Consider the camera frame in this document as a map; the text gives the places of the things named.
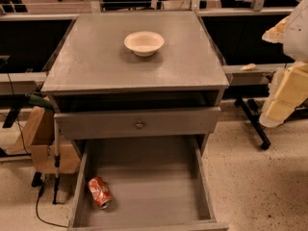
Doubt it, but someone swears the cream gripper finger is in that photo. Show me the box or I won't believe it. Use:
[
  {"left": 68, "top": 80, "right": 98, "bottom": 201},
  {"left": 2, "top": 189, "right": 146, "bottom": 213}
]
[
  {"left": 262, "top": 16, "right": 289, "bottom": 43},
  {"left": 259, "top": 63, "right": 308, "bottom": 128}
]

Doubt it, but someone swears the red coke can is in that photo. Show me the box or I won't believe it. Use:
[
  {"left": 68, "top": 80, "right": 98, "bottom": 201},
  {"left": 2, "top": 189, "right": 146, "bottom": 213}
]
[{"left": 88, "top": 177, "right": 112, "bottom": 209}]

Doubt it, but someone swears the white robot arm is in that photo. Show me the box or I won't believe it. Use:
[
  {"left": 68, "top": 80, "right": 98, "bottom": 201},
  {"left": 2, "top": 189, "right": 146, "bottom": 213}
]
[{"left": 259, "top": 0, "right": 308, "bottom": 128}]

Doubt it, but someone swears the grey drawer cabinet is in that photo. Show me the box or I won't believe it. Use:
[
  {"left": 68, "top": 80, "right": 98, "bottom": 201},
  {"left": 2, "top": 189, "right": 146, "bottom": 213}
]
[{"left": 41, "top": 11, "right": 228, "bottom": 146}]

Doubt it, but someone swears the round metal drawer knob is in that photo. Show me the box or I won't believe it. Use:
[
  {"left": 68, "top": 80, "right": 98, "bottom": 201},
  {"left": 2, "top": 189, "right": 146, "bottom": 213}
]
[{"left": 136, "top": 120, "right": 145, "bottom": 129}]

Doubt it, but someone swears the open grey middle drawer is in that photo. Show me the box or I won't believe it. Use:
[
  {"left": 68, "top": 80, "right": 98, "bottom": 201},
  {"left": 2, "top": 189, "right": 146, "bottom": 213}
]
[{"left": 68, "top": 136, "right": 229, "bottom": 231}]

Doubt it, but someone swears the closed grey top drawer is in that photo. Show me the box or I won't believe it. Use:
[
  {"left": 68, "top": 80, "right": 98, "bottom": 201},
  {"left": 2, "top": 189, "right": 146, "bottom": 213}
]
[{"left": 54, "top": 107, "right": 220, "bottom": 140}]

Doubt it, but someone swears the black table leg base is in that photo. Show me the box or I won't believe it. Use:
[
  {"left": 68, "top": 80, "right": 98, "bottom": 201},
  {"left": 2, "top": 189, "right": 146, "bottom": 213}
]
[{"left": 235, "top": 97, "right": 270, "bottom": 150}]

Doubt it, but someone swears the white bowl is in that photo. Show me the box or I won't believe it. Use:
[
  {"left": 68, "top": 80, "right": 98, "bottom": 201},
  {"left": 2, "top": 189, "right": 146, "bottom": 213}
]
[{"left": 124, "top": 31, "right": 165, "bottom": 57}]

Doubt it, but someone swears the silver black tripod leg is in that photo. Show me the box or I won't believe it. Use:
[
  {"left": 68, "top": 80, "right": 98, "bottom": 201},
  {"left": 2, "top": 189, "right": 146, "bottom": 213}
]
[{"left": 52, "top": 120, "right": 61, "bottom": 205}]

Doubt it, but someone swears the brown cardboard box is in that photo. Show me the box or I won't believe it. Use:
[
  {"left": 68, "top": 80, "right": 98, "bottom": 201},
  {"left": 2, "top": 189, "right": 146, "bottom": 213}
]
[{"left": 11, "top": 107, "right": 80, "bottom": 174}]

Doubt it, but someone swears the small cream scrap on rail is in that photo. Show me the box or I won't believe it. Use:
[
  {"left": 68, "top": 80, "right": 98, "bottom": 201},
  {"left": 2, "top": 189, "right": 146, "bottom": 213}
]
[{"left": 240, "top": 64, "right": 256, "bottom": 71}]

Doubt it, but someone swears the black floor cable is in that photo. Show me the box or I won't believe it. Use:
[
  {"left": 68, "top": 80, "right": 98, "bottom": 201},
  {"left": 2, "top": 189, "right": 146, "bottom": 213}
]
[{"left": 34, "top": 176, "right": 69, "bottom": 229}]

